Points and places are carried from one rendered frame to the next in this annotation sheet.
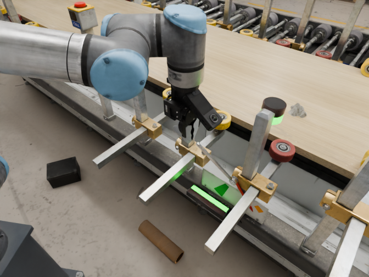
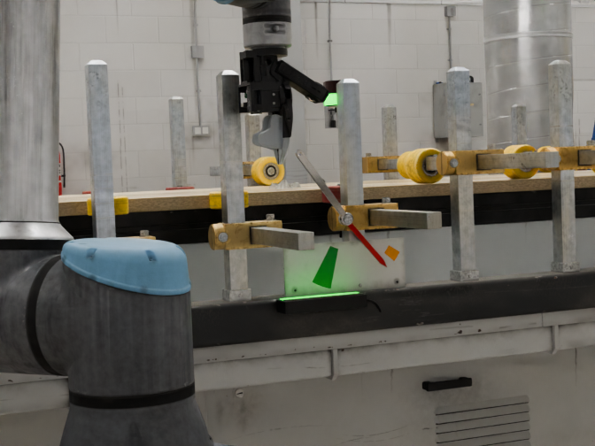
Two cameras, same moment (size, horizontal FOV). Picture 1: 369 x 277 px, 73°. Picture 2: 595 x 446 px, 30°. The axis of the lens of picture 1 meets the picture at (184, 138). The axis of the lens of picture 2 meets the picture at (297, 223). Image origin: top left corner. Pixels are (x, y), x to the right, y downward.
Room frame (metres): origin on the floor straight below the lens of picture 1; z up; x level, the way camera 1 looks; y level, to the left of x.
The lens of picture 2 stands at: (-0.46, 1.80, 0.96)
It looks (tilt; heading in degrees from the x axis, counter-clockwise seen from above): 3 degrees down; 298
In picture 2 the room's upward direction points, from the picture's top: 2 degrees counter-clockwise
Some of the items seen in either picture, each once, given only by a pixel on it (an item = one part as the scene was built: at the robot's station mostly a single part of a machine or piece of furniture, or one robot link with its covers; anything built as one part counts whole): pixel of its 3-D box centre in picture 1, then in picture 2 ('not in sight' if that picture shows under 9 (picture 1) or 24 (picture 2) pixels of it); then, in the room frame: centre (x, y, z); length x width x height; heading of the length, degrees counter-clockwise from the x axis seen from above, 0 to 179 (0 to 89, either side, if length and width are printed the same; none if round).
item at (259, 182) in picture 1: (253, 182); (362, 217); (0.48, -0.22, 0.85); 0.13 x 0.06 x 0.05; 50
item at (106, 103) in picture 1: (99, 78); not in sight; (0.99, 0.38, 0.93); 0.05 x 0.04 x 0.45; 50
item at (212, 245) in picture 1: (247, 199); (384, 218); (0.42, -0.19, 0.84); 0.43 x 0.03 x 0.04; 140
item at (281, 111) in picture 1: (273, 106); (337, 87); (0.53, -0.23, 1.11); 0.06 x 0.06 x 0.02
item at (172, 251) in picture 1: (160, 240); not in sight; (0.65, 0.14, 0.04); 0.30 x 0.08 x 0.08; 50
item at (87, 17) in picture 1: (83, 17); not in sight; (0.99, 0.38, 1.18); 0.07 x 0.07 x 0.08; 50
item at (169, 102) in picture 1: (183, 99); (266, 82); (0.57, 0.00, 1.11); 0.09 x 0.08 x 0.12; 50
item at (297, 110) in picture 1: (298, 109); (284, 183); (0.78, -0.45, 0.91); 0.09 x 0.07 x 0.02; 152
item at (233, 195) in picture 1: (231, 195); (345, 266); (0.50, -0.17, 0.75); 0.26 x 0.01 x 0.10; 50
